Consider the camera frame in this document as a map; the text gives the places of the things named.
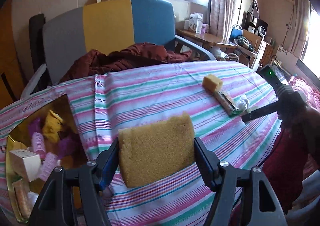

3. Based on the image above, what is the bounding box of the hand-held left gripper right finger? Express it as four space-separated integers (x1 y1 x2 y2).
194 137 288 226

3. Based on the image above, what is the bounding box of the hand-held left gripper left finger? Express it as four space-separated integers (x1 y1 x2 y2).
29 139 120 226

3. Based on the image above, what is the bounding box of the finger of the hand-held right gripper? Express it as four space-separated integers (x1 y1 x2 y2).
241 103 280 124

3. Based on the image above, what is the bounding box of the green packet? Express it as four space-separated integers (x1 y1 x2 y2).
231 107 255 117

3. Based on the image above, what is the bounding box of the large yellow sponge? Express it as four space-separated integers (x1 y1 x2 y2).
117 111 196 188

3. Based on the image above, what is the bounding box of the pink hair roller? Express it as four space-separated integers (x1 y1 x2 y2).
37 152 59 181
31 132 47 154

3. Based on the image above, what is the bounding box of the yellow knit sock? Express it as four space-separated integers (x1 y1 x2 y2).
42 109 66 143

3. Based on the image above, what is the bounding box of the brown hair roller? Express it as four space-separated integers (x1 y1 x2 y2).
12 180 33 219

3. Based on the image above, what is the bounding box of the gold metal tin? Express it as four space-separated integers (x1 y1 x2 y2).
5 94 87 224

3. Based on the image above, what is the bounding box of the crumpled clear plastic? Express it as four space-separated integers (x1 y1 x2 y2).
236 95 250 112

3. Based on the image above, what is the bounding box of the patterned cardboard box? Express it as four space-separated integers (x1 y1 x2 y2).
276 45 299 67

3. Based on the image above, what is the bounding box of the white small table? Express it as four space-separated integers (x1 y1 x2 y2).
217 41 258 69

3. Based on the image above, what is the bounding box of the pink blanket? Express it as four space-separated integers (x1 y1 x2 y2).
287 76 320 110

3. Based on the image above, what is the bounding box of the black stereo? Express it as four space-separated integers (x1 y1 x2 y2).
247 18 268 37

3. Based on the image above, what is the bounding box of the small yellow sponge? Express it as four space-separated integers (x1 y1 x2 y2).
202 75 224 93

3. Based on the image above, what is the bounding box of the wooden side table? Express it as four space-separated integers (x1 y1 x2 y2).
176 29 237 53

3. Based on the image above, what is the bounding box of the striped bed sheet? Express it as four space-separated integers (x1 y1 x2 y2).
0 61 284 226

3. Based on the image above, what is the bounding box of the tall white carton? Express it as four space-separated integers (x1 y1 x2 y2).
194 13 203 34

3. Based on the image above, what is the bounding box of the maroon jacket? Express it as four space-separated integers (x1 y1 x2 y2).
60 43 193 83

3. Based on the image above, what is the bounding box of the wooden wardrobe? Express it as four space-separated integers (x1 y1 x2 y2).
0 0 25 112

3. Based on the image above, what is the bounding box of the grey yellow blue chair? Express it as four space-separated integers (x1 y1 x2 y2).
21 0 217 99

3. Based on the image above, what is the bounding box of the black rolled mat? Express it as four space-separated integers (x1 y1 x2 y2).
29 14 47 84

